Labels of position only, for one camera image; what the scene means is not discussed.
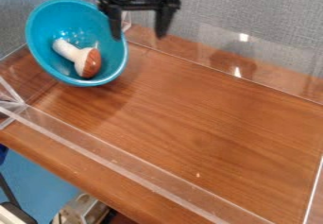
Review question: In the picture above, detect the brown and white toy mushroom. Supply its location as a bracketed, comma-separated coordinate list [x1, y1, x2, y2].
[52, 39, 101, 78]

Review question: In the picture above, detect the blue plastic bowl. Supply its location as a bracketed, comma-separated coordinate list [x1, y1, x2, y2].
[25, 0, 128, 87]

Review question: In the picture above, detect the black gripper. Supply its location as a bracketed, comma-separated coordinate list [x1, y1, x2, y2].
[97, 0, 180, 40]

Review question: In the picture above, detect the black and white chair part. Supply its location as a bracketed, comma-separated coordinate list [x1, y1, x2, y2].
[0, 173, 37, 224]

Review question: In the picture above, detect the grey box under table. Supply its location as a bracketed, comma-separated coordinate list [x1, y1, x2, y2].
[51, 193, 109, 224]

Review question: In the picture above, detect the clear acrylic barrier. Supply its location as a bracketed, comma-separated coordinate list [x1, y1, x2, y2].
[0, 26, 323, 224]

